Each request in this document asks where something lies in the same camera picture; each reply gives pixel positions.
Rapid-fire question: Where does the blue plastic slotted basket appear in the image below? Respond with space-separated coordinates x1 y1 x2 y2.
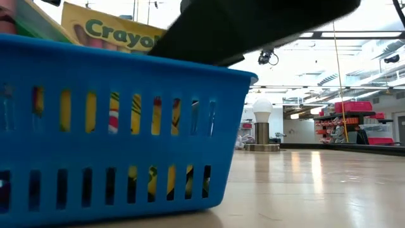
0 33 259 228

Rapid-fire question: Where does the black overhead beam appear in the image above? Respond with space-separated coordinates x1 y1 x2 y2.
299 30 405 40

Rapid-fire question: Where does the red plastic crate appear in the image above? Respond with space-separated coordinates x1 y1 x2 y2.
334 101 373 114
368 137 396 146

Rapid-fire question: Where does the black storage rack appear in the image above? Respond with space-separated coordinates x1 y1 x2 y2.
313 110 395 145

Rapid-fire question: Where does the clear plastic bin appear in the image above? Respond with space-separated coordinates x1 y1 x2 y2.
359 123 393 139

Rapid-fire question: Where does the black overhead camera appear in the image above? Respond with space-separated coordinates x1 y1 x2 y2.
258 49 280 67

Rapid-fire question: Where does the thin yellow hanging cord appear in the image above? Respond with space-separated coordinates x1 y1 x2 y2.
332 22 349 143

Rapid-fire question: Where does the white lamp cable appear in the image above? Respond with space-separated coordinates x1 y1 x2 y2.
234 134 256 150

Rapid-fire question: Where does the black aluminium table frame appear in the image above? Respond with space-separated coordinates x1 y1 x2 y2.
280 142 405 157

